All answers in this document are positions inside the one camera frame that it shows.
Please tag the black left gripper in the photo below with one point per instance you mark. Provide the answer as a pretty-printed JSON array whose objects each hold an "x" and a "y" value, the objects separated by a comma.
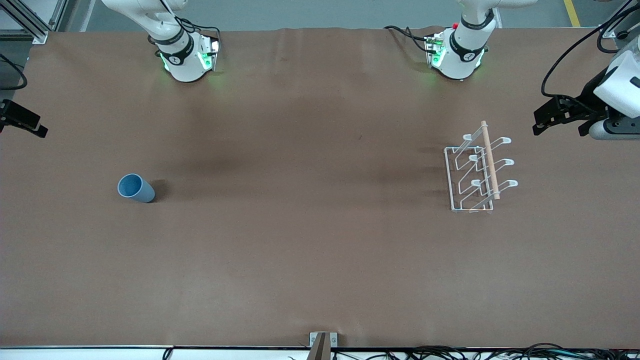
[{"x": 588, "y": 101}]

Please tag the blue plastic cup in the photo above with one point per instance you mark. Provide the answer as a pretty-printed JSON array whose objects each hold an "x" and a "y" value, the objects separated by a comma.
[{"x": 135, "y": 189}]

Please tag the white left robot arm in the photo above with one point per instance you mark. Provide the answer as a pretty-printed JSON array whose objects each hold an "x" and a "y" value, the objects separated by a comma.
[{"x": 462, "y": 60}]

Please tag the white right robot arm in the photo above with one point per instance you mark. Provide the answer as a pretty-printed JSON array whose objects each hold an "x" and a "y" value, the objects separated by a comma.
[{"x": 185, "y": 65}]

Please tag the brown table cover sheet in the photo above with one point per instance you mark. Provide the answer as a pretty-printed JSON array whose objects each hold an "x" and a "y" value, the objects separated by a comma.
[{"x": 300, "y": 225}]

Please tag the grey metal camera mount bracket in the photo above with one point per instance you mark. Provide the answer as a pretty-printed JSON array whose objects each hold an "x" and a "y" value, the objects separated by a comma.
[{"x": 320, "y": 347}]

